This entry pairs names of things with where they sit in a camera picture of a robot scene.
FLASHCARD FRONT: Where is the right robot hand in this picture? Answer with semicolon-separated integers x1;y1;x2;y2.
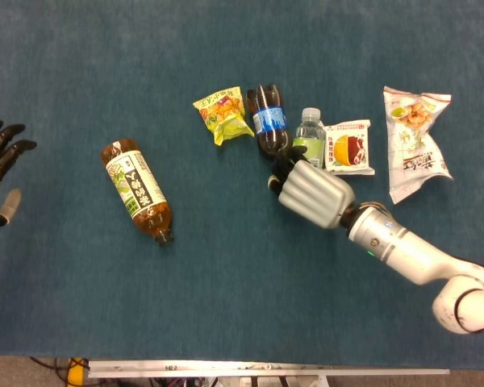
267;145;356;230

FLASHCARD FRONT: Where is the water bottle green label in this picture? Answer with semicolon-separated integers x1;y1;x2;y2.
292;106;327;169

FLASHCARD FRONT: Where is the small white pastry packet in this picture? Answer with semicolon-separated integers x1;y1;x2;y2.
323;119;376;177

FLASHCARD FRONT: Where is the cola bottle blue label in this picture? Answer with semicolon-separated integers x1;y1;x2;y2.
246;83;294;156

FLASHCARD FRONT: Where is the large white snack bag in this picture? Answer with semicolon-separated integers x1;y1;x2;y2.
382;85;455;206

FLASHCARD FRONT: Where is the yellow green chips bag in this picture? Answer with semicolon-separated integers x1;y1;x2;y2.
192;85;255;147

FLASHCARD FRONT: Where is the brown tea bottle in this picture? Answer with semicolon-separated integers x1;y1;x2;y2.
100;138;174;248

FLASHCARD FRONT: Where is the blue table cloth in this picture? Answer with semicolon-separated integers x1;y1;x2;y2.
0;0;484;370

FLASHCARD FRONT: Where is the aluminium rail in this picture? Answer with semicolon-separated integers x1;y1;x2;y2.
87;360;451;380

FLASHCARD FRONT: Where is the black floor cable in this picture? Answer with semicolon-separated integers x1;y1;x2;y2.
29;356;72;382

